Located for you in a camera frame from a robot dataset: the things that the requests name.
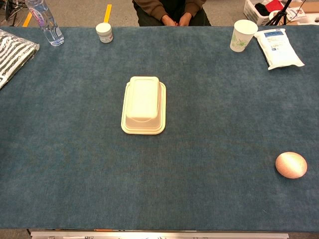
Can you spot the beige upturned food container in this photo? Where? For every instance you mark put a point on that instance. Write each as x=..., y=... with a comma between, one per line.
x=143, y=104

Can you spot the blue felt table cloth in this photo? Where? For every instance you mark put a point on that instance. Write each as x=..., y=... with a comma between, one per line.
x=74, y=149

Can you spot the small white lidded jar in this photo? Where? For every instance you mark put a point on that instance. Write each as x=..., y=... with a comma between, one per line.
x=104, y=31

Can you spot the seated person in brown jacket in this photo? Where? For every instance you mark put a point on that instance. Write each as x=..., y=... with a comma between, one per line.
x=172, y=7

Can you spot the white paper cup green print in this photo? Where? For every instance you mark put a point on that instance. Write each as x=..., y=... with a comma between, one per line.
x=241, y=35

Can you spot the white plastic bag blue print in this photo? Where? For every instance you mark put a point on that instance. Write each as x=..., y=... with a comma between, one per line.
x=279, y=49

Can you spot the copper coloured round ball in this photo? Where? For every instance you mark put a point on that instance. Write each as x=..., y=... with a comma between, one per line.
x=291, y=164

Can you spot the clear plastic water bottle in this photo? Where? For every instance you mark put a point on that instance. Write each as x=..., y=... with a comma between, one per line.
x=51, y=31

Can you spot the white plastic laundry basket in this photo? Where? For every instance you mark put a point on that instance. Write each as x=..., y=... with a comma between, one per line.
x=251, y=11

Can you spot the black cloth in basket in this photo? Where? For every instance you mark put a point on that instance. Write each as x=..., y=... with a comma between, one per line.
x=261, y=8

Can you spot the black white striped package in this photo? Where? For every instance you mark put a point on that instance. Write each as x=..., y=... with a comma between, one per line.
x=13, y=57

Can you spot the black tripod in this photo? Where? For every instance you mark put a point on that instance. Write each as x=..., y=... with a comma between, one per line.
x=281, y=13

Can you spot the red item in basket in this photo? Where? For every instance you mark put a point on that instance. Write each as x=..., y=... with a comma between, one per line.
x=274, y=5

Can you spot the white pouch with red print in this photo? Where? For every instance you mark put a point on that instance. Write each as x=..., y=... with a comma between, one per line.
x=296, y=13

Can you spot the brown cardboard box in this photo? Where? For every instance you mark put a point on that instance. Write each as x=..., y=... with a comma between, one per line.
x=309, y=6

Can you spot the aluminium rail at table edge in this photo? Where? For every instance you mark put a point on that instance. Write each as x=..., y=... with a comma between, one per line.
x=159, y=235

